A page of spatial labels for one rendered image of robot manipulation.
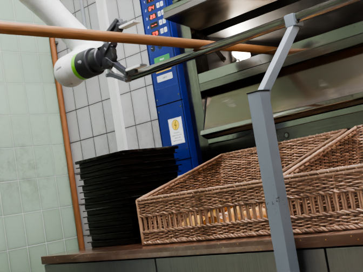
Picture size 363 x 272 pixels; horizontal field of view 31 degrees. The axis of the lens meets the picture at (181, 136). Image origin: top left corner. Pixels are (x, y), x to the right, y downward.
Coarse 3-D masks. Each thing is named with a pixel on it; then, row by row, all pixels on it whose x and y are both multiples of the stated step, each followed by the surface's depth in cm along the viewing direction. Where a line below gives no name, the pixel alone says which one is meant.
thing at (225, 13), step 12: (204, 0) 230; (216, 0) 229; (228, 0) 230; (240, 0) 230; (252, 0) 231; (264, 0) 231; (276, 0) 232; (168, 12) 243; (180, 12) 239; (192, 12) 240; (204, 12) 240; (216, 12) 241; (228, 12) 241; (240, 12) 242; (180, 24) 251; (192, 24) 251; (204, 24) 252
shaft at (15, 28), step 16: (0, 32) 153; (16, 32) 156; (32, 32) 159; (48, 32) 163; (64, 32) 166; (80, 32) 170; (96, 32) 174; (112, 32) 179; (192, 48) 205; (240, 48) 222; (256, 48) 229; (272, 48) 236
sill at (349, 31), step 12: (360, 24) 205; (324, 36) 214; (336, 36) 211; (348, 36) 208; (300, 48) 221; (312, 48) 218; (240, 60) 239; (252, 60) 235; (264, 60) 231; (204, 72) 251; (216, 72) 247; (228, 72) 243
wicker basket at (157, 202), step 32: (224, 160) 244; (256, 160) 233; (288, 160) 223; (160, 192) 219; (192, 192) 193; (224, 192) 186; (256, 192) 178; (160, 224) 204; (192, 224) 195; (224, 224) 186; (256, 224) 179
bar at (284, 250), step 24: (336, 0) 169; (360, 0) 165; (264, 24) 185; (288, 24) 178; (216, 48) 198; (288, 48) 174; (144, 72) 220; (264, 96) 160; (264, 120) 159; (264, 144) 159; (264, 168) 159; (264, 192) 160; (288, 216) 159; (288, 240) 157; (288, 264) 156
